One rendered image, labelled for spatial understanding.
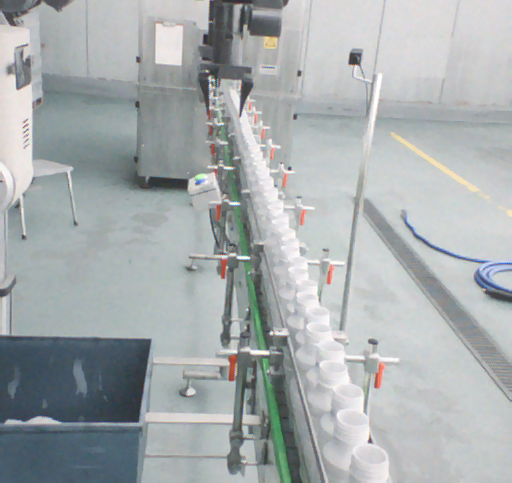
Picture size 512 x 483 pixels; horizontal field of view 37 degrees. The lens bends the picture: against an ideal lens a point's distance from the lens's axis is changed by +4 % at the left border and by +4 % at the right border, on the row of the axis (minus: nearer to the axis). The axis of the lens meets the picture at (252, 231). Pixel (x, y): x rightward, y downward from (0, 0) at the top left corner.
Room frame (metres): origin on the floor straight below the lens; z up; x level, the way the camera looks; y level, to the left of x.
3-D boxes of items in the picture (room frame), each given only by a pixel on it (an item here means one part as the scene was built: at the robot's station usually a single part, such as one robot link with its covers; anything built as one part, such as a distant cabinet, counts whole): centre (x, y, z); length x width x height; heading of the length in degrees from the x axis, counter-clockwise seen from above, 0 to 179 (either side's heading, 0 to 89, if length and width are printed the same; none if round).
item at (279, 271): (1.34, -0.08, 1.08); 0.06 x 0.06 x 0.17
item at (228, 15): (1.45, 0.07, 1.57); 0.07 x 0.06 x 0.07; 97
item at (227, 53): (1.45, 0.08, 1.51); 0.10 x 0.07 x 0.07; 96
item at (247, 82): (1.45, 0.06, 1.44); 0.07 x 0.07 x 0.09; 6
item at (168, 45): (6.14, 0.79, 1.22); 0.23 x 0.03 x 0.32; 95
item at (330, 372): (0.87, -0.12, 1.08); 0.06 x 0.06 x 0.17
